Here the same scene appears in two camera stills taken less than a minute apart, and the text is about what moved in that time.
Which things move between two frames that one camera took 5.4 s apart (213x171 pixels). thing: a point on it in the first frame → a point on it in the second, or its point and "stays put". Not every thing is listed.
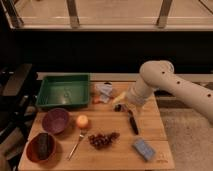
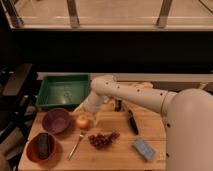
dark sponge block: [43, 142] stays put
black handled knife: [133, 122] stays put
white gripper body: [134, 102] → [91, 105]
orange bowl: [32, 149] stays put
